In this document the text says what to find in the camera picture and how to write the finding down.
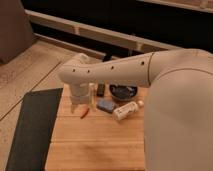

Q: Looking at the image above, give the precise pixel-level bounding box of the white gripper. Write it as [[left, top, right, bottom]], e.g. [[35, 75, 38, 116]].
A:
[[69, 83, 95, 114]]

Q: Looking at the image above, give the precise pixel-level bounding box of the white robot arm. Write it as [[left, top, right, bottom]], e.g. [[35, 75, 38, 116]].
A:
[[59, 49, 213, 171]]

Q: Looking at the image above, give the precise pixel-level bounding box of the dark ceramic bowl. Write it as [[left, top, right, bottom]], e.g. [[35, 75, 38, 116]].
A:
[[109, 85, 138, 101]]

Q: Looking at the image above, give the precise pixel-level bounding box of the orange carrot toy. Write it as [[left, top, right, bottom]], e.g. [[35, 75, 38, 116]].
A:
[[80, 107, 89, 119]]

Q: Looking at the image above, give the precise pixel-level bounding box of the small black box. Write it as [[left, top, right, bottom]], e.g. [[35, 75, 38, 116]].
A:
[[96, 84, 105, 97]]

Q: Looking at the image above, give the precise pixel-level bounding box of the blue sponge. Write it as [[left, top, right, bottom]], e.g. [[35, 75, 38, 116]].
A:
[[96, 98, 115, 113]]

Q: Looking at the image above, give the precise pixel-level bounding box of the black floor mat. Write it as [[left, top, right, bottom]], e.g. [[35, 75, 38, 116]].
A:
[[5, 88, 62, 171]]

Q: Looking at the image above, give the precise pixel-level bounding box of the white plastic bottle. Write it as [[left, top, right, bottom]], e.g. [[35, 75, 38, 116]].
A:
[[113, 100, 144, 121]]

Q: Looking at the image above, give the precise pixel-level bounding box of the brown sofa corner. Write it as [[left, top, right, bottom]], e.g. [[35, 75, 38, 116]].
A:
[[0, 0, 36, 63]]

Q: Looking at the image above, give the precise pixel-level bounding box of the white wooden rail frame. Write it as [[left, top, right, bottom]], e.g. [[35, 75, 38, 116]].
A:
[[21, 0, 213, 56]]

